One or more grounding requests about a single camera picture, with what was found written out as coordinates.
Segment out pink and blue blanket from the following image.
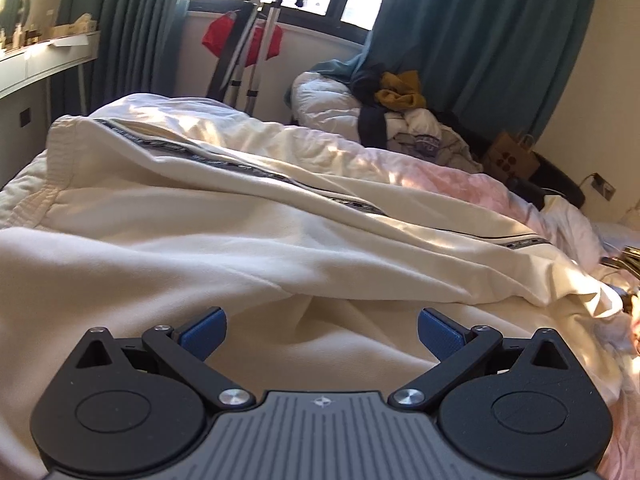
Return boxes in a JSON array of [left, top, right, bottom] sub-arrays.
[[0, 92, 640, 480]]

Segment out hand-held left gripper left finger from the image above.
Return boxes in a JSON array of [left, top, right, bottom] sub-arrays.
[[70, 306, 256, 408]]

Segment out dark navy garment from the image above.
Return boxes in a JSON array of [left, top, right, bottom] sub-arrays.
[[351, 67, 388, 147]]

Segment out pile of clothes and quilt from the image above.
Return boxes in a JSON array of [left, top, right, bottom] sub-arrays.
[[290, 70, 482, 172]]

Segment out wall outlet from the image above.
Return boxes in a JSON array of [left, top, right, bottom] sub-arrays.
[[590, 176, 617, 202]]

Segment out white dressing table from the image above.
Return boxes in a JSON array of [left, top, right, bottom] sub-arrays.
[[0, 30, 101, 188]]

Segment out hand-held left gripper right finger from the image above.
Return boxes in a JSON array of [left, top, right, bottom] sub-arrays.
[[390, 307, 577, 408]]

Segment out teal curtain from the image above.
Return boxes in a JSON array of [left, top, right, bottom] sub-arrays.
[[350, 0, 601, 147], [65, 0, 197, 111]]

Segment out row of cosmetic bottles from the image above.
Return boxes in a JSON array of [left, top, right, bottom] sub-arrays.
[[0, 25, 42, 52]]

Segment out red garment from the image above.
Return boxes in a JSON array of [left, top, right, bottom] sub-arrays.
[[202, 12, 283, 59]]

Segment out teal cloth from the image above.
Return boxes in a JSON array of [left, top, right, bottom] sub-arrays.
[[285, 57, 368, 106]]

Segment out brown paper bag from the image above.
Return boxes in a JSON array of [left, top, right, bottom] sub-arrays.
[[482, 130, 541, 181]]

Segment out cream striped pants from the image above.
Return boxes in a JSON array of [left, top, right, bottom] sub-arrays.
[[0, 114, 632, 480]]

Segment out mustard yellow garment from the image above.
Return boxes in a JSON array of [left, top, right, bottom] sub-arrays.
[[377, 71, 427, 109]]

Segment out shiny metal object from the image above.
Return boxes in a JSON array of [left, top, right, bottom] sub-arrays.
[[600, 245, 640, 277]]

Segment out garment steamer stand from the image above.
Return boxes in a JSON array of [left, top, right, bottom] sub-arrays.
[[207, 0, 303, 113]]

